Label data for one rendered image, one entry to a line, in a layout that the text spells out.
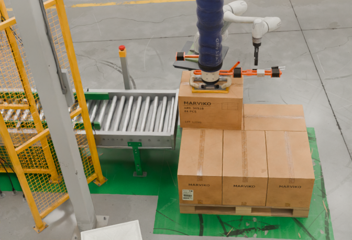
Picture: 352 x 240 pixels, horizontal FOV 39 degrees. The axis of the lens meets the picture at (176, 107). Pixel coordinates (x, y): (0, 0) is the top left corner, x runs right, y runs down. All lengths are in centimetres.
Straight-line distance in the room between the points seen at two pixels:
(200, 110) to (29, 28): 200
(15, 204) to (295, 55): 399
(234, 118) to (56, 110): 180
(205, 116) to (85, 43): 306
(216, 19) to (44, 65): 153
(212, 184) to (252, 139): 61
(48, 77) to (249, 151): 204
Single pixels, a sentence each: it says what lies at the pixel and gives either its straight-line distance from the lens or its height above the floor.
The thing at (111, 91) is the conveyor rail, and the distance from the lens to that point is 531.
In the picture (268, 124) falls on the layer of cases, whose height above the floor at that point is 54.
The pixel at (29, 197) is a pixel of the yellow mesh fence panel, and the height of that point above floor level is 46.
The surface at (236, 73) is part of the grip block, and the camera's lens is 459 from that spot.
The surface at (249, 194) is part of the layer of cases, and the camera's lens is 458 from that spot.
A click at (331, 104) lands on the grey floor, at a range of 610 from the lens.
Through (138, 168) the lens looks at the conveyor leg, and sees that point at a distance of 510.
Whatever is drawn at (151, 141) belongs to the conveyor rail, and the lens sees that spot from 479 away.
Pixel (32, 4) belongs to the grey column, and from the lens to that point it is 324.
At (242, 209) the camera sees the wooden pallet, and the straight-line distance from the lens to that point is 475.
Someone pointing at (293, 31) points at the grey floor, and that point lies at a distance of 734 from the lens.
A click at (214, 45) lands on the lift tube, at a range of 435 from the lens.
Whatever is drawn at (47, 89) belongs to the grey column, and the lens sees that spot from 358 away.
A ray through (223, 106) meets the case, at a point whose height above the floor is 83.
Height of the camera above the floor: 383
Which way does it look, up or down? 40 degrees down
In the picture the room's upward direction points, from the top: 4 degrees counter-clockwise
